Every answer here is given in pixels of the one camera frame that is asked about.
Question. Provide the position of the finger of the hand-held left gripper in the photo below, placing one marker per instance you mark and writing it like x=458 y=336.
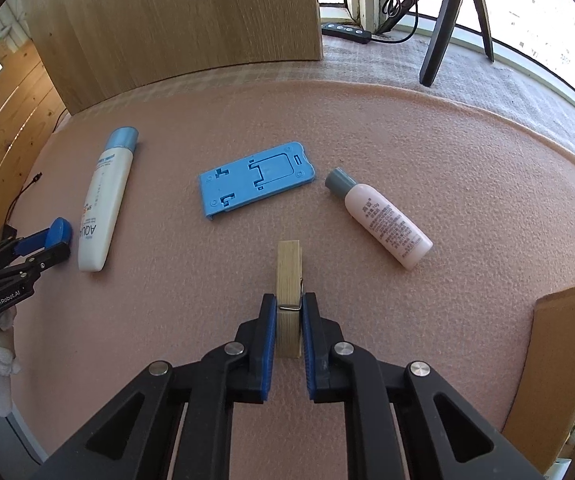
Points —
x=47 y=257
x=32 y=241

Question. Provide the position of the white sunscreen bottle blue cap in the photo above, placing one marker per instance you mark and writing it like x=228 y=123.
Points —
x=102 y=200

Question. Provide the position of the cardboard box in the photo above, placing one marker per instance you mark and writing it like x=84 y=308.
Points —
x=557 y=360

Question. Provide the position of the wooden slat panel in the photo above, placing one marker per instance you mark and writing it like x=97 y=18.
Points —
x=12 y=125

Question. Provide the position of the wooden clothespin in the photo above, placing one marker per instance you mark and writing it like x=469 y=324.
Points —
x=289 y=270

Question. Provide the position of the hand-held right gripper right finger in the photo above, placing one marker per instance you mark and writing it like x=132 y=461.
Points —
x=310 y=345

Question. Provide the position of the blue plastic phone stand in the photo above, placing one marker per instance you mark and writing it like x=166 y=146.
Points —
x=247 y=185

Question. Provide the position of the small pink bottle grey cap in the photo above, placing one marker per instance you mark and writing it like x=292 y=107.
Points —
x=387 y=225

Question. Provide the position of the black tripod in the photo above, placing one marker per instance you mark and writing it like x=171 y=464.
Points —
x=440 y=35

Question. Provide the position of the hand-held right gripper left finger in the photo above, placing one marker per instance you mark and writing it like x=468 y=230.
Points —
x=267 y=345

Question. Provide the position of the black inline controller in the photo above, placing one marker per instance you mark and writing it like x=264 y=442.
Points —
x=347 y=32

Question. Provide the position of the pink foam mat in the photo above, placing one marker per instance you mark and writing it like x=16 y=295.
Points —
x=417 y=135

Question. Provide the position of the grey foam sheet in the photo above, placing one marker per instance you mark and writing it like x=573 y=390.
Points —
x=517 y=90

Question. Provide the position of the wooden cabinet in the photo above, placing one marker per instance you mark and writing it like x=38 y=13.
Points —
x=167 y=20

